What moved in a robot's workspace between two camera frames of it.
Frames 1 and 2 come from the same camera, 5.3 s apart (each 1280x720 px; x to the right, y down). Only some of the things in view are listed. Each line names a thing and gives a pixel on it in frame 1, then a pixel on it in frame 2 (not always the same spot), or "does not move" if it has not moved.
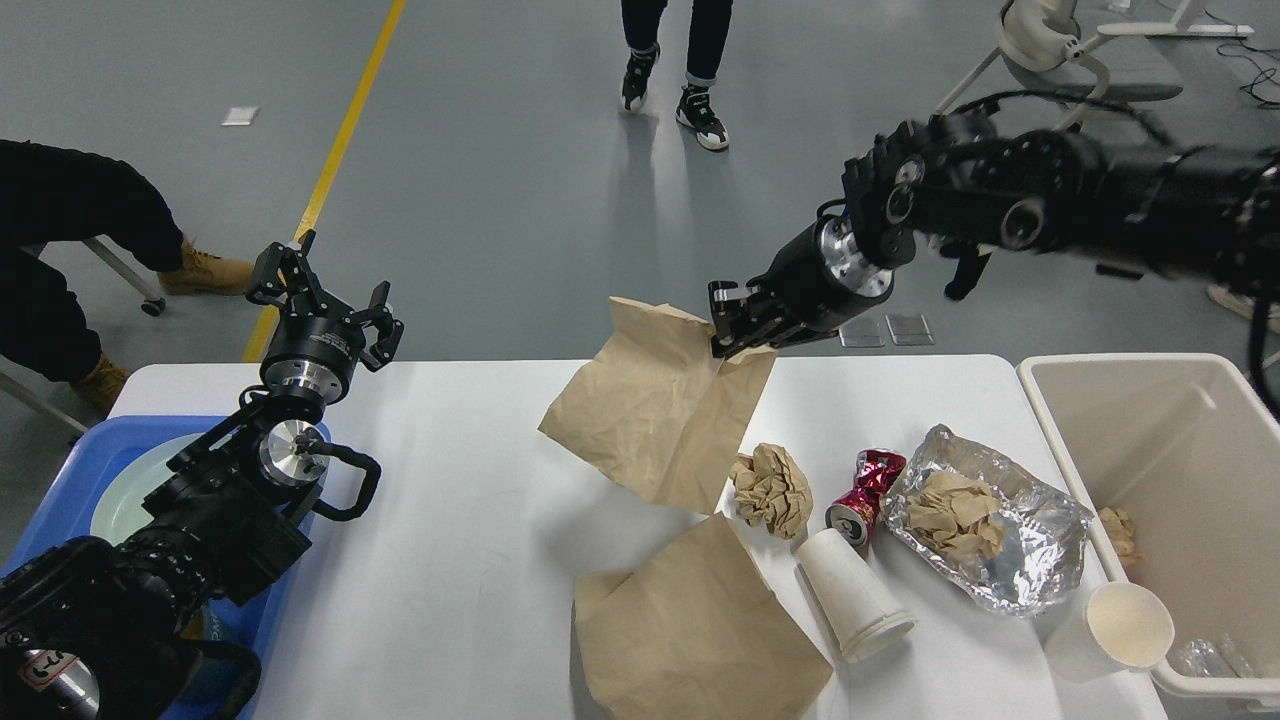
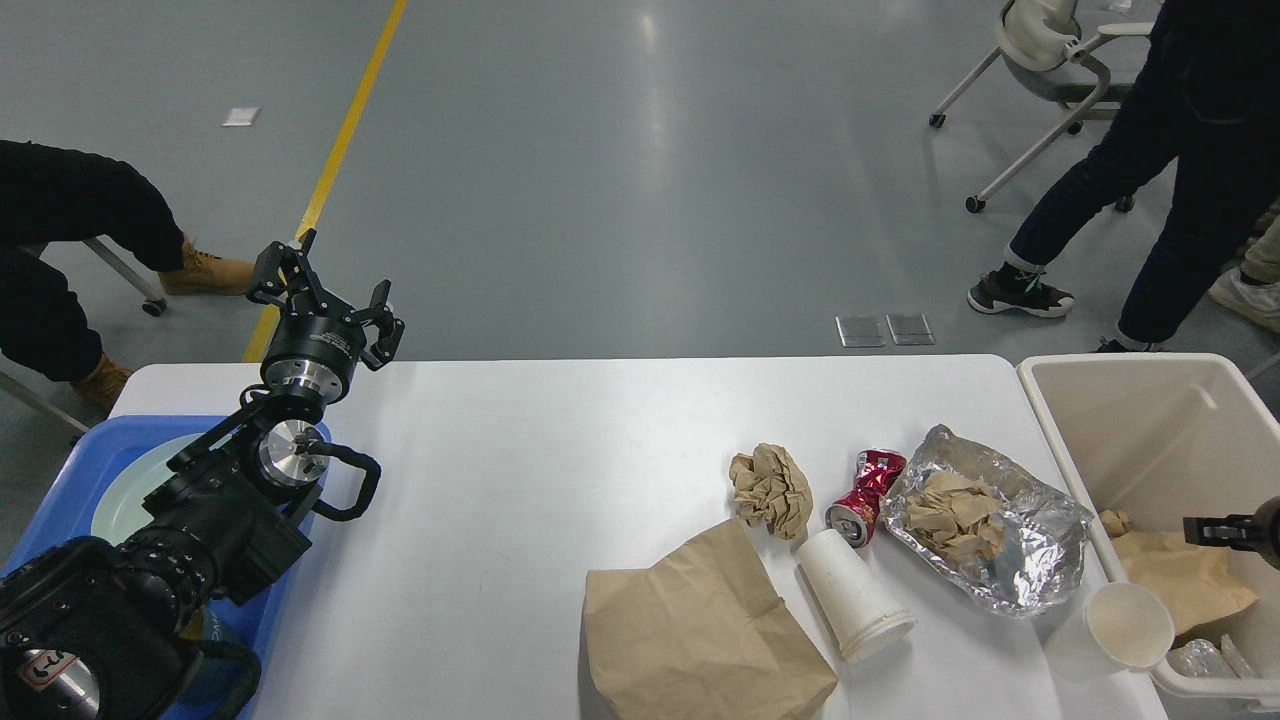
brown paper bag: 659,407 to 1198,582
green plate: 117,513 does not move
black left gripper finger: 282,274 does not move
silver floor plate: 861,334 does not move
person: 710,21 to 1197,154
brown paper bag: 701,634 does not move
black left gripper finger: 390,330 does not move
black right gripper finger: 740,321 to 1235,531
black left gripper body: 313,354 does not move
